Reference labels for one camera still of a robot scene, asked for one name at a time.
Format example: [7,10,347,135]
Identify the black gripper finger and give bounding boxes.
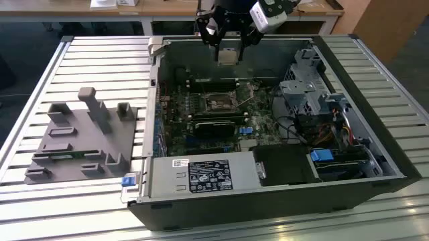
[234,14,265,62]
[196,7,225,62]

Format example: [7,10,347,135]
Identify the silver square CPU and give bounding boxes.
[217,48,244,66]

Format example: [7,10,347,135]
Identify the metal socket cover frame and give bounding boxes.
[232,80,262,108]

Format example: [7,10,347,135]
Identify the black RAM slot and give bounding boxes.
[189,77,240,85]
[194,112,245,118]

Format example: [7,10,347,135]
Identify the CPU socket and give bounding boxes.
[200,91,241,113]

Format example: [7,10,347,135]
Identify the silver metal drive cage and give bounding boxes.
[278,49,352,117]

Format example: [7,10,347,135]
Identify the green motherboard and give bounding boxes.
[157,76,305,157]

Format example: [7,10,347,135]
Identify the black graphics card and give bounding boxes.
[193,120,238,138]

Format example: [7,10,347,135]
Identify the wooden cabinet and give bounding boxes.
[331,0,429,66]

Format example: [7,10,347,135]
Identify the wooden desk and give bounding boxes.
[0,0,347,36]

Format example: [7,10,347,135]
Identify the black plastic shroud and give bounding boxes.
[252,144,323,187]

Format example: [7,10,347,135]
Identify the blue disk carrier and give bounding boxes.
[310,148,336,164]

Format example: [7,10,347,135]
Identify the silver power supply unit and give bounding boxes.
[147,151,266,198]

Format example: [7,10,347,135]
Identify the grey parts rack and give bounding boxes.
[24,87,141,186]

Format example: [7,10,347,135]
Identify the green RAM stick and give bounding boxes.
[34,150,102,160]

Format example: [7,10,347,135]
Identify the open black PC case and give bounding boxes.
[126,34,423,231]

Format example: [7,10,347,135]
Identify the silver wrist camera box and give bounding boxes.
[250,0,289,33]

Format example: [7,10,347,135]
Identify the beige case handle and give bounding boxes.
[147,36,169,57]

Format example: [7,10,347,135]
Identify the black cable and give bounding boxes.
[272,86,308,147]

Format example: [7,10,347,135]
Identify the yellow red power wires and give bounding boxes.
[314,120,356,149]

